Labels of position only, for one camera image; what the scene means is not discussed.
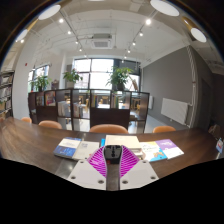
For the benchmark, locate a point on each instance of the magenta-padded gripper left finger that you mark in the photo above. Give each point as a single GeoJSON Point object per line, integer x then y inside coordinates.
{"type": "Point", "coordinates": [85, 175]}

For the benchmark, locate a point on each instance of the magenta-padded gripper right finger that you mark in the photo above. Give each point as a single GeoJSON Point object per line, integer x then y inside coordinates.
{"type": "Point", "coordinates": [140, 175]}

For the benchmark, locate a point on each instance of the black charger block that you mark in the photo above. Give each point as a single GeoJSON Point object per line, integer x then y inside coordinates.
{"type": "Point", "coordinates": [113, 166]}

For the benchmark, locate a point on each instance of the white book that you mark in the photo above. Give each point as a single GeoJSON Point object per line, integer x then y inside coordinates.
{"type": "Point", "coordinates": [86, 150]}

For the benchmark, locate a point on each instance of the colourful illustrated booklet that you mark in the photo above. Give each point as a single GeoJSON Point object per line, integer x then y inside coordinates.
{"type": "Point", "coordinates": [151, 151]}

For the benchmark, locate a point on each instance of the beige hardcover book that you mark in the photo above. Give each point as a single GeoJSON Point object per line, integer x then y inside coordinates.
{"type": "Point", "coordinates": [123, 141]}

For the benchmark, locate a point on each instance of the orange chairs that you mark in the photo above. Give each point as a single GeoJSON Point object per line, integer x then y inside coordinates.
{"type": "Point", "coordinates": [108, 128]}

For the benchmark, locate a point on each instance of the dark divider shelf unit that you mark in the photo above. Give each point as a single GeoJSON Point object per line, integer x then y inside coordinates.
{"type": "Point", "coordinates": [110, 117]}

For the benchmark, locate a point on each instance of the blue printed card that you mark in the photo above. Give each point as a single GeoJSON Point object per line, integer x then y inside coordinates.
{"type": "Point", "coordinates": [219, 145]}

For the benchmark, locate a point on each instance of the small potted plant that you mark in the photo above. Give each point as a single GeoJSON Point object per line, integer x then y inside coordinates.
{"type": "Point", "coordinates": [72, 76]}

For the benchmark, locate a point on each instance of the large potted plant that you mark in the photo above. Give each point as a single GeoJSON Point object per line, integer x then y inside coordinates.
{"type": "Point", "coordinates": [119, 76]}

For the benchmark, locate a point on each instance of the bushy potted plant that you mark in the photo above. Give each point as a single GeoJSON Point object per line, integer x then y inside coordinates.
{"type": "Point", "coordinates": [40, 82]}

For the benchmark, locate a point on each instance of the ceiling air conditioner unit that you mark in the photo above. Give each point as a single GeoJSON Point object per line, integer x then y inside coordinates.
{"type": "Point", "coordinates": [101, 41]}

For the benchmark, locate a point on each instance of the ceiling spot lights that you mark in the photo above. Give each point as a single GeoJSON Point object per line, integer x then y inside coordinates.
{"type": "Point", "coordinates": [148, 22]}

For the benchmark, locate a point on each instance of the round white ceiling panels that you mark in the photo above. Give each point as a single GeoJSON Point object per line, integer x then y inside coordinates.
{"type": "Point", "coordinates": [164, 6]}

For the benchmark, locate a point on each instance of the large white wall radiator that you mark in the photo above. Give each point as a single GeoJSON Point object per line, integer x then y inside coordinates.
{"type": "Point", "coordinates": [174, 110]}

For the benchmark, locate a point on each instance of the small white wall radiator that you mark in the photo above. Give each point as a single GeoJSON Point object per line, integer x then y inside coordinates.
{"type": "Point", "coordinates": [150, 102]}

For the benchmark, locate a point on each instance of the tall wall bookshelf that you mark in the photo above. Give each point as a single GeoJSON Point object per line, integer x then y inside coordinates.
{"type": "Point", "coordinates": [6, 95]}

